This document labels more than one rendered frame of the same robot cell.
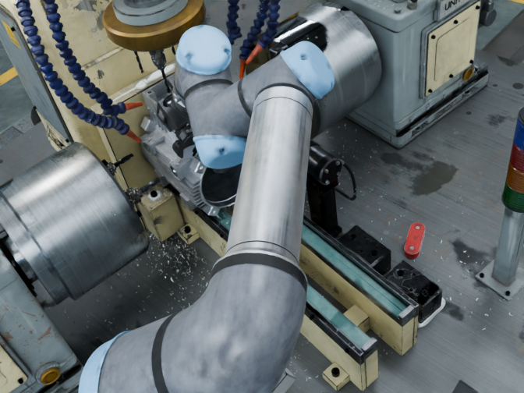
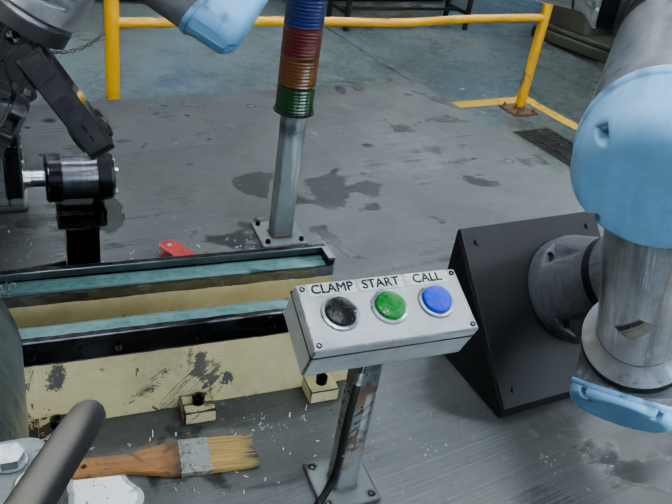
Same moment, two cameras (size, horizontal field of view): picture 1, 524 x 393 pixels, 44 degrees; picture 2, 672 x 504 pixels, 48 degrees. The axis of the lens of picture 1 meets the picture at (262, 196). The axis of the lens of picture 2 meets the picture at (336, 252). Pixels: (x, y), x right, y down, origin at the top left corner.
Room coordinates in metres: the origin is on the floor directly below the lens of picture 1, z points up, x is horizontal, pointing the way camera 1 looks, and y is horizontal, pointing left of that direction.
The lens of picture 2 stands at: (0.52, 0.67, 1.47)
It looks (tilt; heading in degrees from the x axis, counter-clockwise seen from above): 32 degrees down; 274
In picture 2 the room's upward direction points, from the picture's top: 9 degrees clockwise
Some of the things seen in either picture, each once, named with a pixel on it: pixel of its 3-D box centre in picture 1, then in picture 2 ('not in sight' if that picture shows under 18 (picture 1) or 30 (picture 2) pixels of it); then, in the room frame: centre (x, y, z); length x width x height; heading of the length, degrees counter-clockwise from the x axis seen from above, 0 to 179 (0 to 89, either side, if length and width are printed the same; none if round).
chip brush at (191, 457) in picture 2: not in sight; (167, 459); (0.71, 0.10, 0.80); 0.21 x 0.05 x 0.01; 25
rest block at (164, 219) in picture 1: (160, 210); not in sight; (1.01, 0.23, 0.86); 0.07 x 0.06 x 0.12; 120
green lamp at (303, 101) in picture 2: (522, 189); (295, 96); (0.70, -0.43, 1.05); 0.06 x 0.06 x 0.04
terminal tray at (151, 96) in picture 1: (182, 107); not in sight; (1.04, 0.12, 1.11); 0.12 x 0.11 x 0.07; 31
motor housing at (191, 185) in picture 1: (203, 150); not in sight; (1.01, 0.10, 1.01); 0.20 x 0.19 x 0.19; 31
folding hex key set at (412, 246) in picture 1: (414, 240); (181, 256); (0.82, -0.29, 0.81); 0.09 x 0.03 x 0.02; 150
